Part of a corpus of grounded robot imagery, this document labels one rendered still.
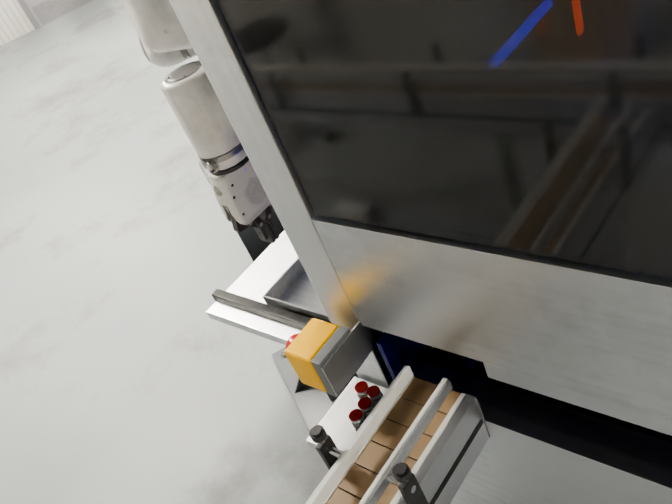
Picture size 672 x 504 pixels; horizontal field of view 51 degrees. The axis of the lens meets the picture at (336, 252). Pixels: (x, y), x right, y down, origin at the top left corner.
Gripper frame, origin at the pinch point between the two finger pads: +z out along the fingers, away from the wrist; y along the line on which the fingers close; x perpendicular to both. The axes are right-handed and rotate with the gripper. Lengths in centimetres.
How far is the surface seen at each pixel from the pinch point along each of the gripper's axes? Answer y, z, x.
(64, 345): 0, 103, 191
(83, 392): -13, 103, 155
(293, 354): -21.1, 0.3, -24.6
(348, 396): -16.4, 15.3, -24.7
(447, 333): -12.1, -2.1, -45.3
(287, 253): 8.5, 15.3, 10.4
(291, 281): 1.2, 14.3, 2.4
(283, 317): -7.7, 13.3, -3.7
